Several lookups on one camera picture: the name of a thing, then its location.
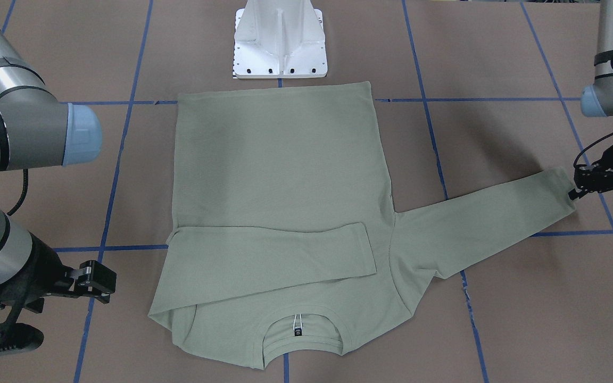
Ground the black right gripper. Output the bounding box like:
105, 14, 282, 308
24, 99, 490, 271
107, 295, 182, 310
0, 234, 117, 320

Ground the olive green long-sleeve shirt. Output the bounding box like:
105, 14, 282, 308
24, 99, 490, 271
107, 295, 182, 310
148, 81, 576, 369

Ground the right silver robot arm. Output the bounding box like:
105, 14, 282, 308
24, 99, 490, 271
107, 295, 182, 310
0, 1, 146, 312

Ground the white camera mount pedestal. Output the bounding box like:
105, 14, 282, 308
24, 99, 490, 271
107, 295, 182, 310
232, 1, 328, 79

